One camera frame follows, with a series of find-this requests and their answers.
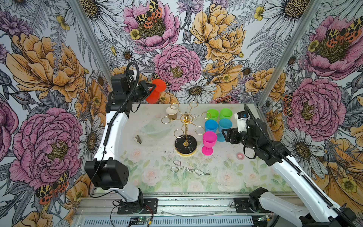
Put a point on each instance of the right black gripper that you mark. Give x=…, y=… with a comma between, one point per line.
x=235, y=132

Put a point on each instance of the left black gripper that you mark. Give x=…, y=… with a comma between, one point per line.
x=145, y=86

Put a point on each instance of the red wine glass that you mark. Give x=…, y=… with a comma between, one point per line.
x=156, y=92

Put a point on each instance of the blue wine glass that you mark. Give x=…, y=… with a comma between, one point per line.
x=211, y=125
x=222, y=125

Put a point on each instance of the pink wine glass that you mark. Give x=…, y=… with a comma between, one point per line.
x=209, y=140

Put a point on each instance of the blue wine glass front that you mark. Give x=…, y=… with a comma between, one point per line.
x=211, y=125

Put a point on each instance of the green wine glass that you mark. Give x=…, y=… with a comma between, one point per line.
x=212, y=114
x=225, y=113

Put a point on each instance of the green wine glass front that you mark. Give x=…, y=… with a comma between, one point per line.
x=212, y=114

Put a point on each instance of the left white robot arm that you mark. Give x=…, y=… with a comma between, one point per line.
x=105, y=170

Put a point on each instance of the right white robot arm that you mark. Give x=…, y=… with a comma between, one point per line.
x=319, y=210

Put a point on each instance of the brown paper cup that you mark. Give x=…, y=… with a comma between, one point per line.
x=172, y=112

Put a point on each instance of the clear plastic bowl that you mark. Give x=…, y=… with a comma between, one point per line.
x=156, y=129

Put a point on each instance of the small tan clip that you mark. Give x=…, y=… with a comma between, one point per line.
x=137, y=139

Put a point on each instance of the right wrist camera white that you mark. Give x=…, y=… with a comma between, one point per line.
x=241, y=118

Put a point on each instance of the gold wire glass rack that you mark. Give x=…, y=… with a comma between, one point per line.
x=186, y=144

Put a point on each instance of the metal wire tongs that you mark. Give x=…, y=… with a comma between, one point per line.
x=179, y=167

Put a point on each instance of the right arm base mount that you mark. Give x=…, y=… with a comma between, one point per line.
x=242, y=205

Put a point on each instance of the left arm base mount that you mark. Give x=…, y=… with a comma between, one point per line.
x=143, y=206

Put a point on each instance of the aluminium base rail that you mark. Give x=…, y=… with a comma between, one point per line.
x=174, y=210

